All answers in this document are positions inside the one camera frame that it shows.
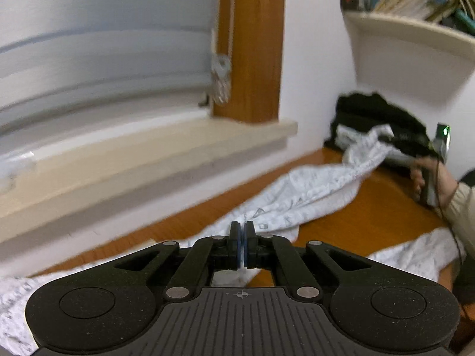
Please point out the white patterned garment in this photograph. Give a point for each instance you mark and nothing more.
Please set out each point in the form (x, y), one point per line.
(315, 185)

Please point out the black folded garment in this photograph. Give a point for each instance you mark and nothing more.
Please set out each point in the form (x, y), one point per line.
(374, 111)

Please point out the grey window blind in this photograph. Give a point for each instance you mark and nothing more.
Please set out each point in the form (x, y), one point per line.
(104, 44)

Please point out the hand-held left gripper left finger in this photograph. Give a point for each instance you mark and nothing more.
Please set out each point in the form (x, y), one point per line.
(234, 244)

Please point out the beige window sill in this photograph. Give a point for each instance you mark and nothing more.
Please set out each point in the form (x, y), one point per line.
(148, 163)

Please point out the white grey folded garment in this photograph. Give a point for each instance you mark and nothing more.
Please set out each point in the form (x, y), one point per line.
(350, 137)

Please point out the teal book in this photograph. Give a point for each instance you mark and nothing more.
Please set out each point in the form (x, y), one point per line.
(465, 20)

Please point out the cream wall shelf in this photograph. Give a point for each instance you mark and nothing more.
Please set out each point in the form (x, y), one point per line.
(408, 52)

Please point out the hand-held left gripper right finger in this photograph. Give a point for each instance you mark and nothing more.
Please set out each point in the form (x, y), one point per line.
(250, 244)

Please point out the person's right forearm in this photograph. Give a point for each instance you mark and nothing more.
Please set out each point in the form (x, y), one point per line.
(462, 215)

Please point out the wooden window frame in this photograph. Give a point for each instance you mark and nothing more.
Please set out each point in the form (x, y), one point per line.
(252, 44)

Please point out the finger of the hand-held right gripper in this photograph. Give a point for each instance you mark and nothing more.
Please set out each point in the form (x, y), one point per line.
(404, 144)

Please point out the person's right hand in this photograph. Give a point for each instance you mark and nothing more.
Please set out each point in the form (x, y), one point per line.
(443, 181)

